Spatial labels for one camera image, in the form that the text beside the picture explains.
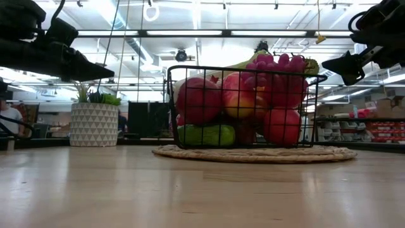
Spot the brown cardboard box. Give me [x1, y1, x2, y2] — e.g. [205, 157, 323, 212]
[375, 96, 405, 120]

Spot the woven straw placemat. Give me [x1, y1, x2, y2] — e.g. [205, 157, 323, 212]
[151, 144, 358, 165]

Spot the white hanging ring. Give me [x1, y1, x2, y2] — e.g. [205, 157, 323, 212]
[142, 2, 161, 23]

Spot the black overhead camera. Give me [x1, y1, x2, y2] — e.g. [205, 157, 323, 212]
[254, 40, 270, 54]

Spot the black hanging cable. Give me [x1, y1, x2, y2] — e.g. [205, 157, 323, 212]
[96, 0, 122, 93]

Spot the potted plant white geometric pot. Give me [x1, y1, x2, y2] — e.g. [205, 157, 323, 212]
[69, 80, 123, 148]

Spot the red round fruit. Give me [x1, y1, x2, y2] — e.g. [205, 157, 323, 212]
[262, 107, 302, 147]

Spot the thin dark hanging cable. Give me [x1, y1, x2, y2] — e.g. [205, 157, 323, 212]
[136, 0, 145, 103]

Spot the black overhead frame bar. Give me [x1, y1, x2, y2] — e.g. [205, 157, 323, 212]
[75, 29, 352, 39]

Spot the green elongated vegetable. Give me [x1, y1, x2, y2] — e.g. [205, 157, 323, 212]
[177, 123, 237, 147]

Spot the person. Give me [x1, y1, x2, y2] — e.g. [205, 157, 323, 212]
[0, 99, 25, 137]
[117, 110, 128, 133]

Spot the black wire basket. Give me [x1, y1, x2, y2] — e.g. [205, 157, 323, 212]
[166, 65, 328, 149]

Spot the colourful patterned fabric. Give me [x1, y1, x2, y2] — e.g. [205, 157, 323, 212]
[18, 103, 41, 137]

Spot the thin orange hanging cable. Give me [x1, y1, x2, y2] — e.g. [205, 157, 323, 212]
[115, 0, 131, 98]

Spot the black table frame rail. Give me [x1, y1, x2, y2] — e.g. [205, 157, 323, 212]
[0, 137, 175, 150]
[315, 141, 405, 155]

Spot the black ceiling spotlight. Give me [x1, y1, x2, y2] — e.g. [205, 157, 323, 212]
[175, 49, 189, 63]

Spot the purple grape bunch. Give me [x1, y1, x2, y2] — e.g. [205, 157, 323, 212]
[240, 53, 308, 91]

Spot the rack of red bins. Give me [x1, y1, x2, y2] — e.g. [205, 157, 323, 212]
[316, 117, 405, 143]

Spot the yellow hanging cable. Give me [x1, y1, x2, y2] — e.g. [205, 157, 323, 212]
[316, 0, 327, 45]

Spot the pink object on rack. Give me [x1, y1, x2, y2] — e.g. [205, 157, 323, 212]
[349, 108, 371, 119]

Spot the black cabinet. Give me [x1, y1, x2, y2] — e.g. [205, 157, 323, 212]
[128, 101, 171, 139]

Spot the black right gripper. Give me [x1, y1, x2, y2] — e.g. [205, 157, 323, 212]
[321, 0, 405, 86]

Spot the dark red pomegranate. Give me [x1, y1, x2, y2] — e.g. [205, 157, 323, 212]
[175, 75, 223, 126]

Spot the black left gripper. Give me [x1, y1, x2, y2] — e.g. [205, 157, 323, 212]
[0, 38, 115, 82]

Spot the red and yellow apple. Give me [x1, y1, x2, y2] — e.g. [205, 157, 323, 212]
[221, 72, 270, 120]

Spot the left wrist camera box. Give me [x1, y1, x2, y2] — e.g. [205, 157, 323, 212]
[46, 17, 79, 47]

